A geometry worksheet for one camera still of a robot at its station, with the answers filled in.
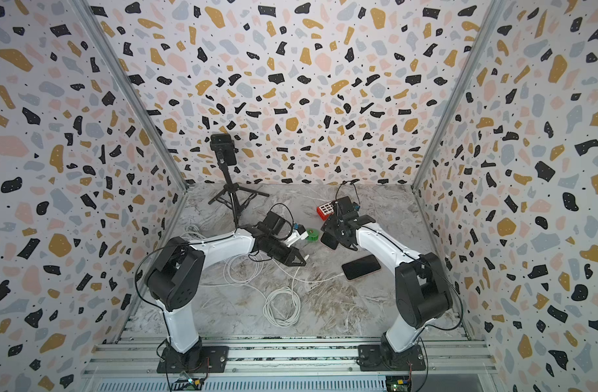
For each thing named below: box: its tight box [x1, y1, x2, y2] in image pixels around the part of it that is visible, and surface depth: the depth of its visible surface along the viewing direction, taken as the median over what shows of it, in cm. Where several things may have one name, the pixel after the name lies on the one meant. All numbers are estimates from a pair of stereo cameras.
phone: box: [341, 254, 382, 281], surface depth 97 cm
